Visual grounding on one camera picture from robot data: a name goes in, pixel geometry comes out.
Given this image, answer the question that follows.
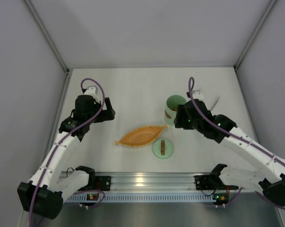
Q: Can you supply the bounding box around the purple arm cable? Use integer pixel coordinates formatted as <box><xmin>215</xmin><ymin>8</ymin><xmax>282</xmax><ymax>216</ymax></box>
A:
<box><xmin>187</xmin><ymin>77</ymin><xmax>285</xmax><ymax>211</ymax></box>
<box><xmin>28</xmin><ymin>78</ymin><xmax>106</xmax><ymax>227</ymax></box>

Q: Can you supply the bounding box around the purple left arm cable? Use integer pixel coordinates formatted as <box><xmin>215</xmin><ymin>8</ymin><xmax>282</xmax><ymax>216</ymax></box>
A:
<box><xmin>28</xmin><ymin>78</ymin><xmax>106</xmax><ymax>227</ymax></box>

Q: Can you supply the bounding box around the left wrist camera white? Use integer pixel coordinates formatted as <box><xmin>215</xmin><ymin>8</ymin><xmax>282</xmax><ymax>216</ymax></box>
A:
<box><xmin>83</xmin><ymin>86</ymin><xmax>99</xmax><ymax>102</ymax></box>

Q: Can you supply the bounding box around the aluminium mounting rail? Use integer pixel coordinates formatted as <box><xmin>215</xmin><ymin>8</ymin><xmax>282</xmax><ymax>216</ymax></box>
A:
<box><xmin>96</xmin><ymin>172</ymin><xmax>205</xmax><ymax>193</ymax></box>

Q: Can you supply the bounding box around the green cylindrical lunch container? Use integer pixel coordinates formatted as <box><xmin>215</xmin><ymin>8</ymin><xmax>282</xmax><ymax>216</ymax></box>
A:
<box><xmin>164</xmin><ymin>95</ymin><xmax>186</xmax><ymax>127</ymax></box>

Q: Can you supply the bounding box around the boat-shaped woven bamboo basket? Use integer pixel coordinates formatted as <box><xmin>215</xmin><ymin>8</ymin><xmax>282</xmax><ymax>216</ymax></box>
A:
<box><xmin>114</xmin><ymin>124</ymin><xmax>168</xmax><ymax>148</ymax></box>

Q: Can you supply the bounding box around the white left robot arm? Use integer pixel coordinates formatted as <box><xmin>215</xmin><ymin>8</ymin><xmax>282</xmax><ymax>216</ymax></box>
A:
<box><xmin>17</xmin><ymin>95</ymin><xmax>115</xmax><ymax>219</ymax></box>

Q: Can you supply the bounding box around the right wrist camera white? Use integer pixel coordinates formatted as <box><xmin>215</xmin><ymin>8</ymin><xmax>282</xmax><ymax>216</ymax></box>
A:
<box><xmin>187</xmin><ymin>90</ymin><xmax>204</xmax><ymax>100</ymax></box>

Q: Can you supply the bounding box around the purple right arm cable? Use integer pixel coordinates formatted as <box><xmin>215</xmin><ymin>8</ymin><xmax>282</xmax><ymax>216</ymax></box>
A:
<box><xmin>187</xmin><ymin>77</ymin><xmax>285</xmax><ymax>211</ymax></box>

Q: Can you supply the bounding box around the green lid with wooden handle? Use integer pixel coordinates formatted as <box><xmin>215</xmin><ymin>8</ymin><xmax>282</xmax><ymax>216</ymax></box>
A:
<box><xmin>152</xmin><ymin>139</ymin><xmax>174</xmax><ymax>159</ymax></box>

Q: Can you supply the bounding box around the slotted grey cable duct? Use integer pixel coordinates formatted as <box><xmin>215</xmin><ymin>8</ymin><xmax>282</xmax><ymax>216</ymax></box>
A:
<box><xmin>66</xmin><ymin>192</ymin><xmax>229</xmax><ymax>203</ymax></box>

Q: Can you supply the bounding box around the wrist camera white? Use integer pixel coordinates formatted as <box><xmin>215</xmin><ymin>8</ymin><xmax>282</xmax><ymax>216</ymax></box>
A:
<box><xmin>83</xmin><ymin>86</ymin><xmax>99</xmax><ymax>102</ymax></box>
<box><xmin>187</xmin><ymin>90</ymin><xmax>204</xmax><ymax>100</ymax></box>

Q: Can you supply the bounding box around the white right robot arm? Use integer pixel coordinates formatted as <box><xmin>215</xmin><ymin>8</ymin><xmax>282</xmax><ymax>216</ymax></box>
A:
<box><xmin>174</xmin><ymin>99</ymin><xmax>285</xmax><ymax>207</ymax></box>

